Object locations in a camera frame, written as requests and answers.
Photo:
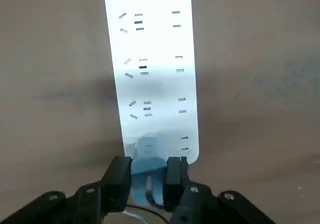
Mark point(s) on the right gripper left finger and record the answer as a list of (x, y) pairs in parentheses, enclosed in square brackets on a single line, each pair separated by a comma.
[(117, 184)]

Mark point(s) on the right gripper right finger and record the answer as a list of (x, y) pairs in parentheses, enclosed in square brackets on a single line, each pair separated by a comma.
[(175, 179)]

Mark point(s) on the light blue phone charger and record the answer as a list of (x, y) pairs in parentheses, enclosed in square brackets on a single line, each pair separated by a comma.
[(140, 169)]

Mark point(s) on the white power strip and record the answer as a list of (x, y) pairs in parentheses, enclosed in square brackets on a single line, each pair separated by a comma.
[(155, 46)]

